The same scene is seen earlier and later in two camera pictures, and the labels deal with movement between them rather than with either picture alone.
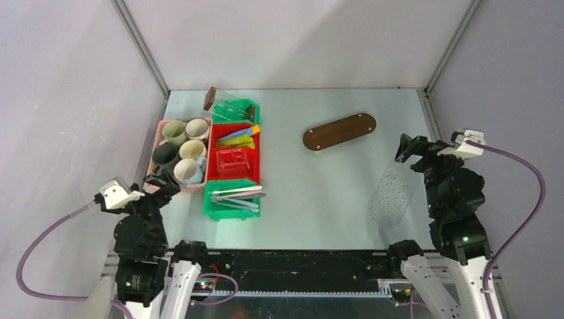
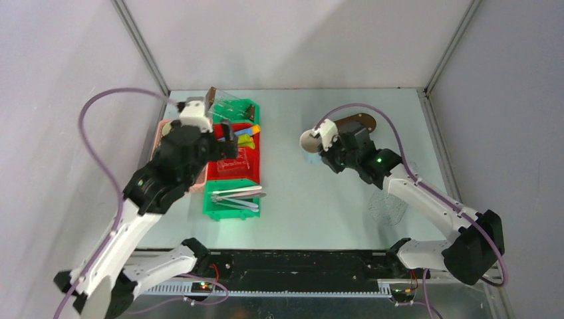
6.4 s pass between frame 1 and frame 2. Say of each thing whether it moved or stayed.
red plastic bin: stayed
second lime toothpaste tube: stayed
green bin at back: stayed
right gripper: moved
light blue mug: moved
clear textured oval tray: stayed
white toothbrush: stayed
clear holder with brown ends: stayed
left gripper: moved
